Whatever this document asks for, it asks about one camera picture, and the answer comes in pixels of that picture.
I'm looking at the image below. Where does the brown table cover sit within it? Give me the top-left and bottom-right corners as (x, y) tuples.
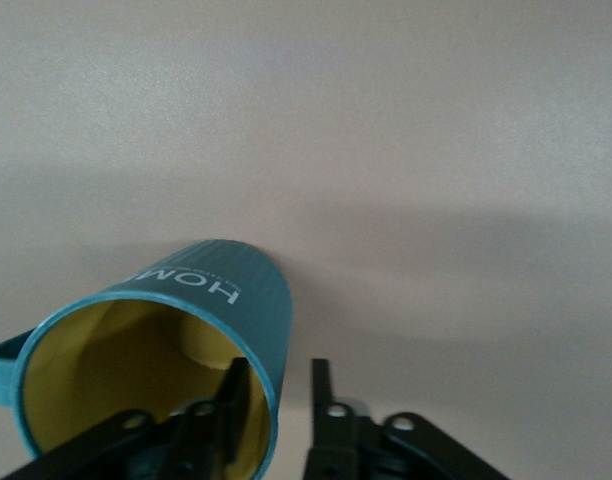
(0, 0), (612, 480)

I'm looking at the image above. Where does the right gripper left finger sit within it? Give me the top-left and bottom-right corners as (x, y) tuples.
(168, 356), (253, 480)

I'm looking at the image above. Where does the teal cup yellow inside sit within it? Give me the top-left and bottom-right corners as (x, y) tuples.
(0, 238), (293, 480)

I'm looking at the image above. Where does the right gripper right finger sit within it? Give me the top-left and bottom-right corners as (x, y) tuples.
(305, 357), (382, 480)

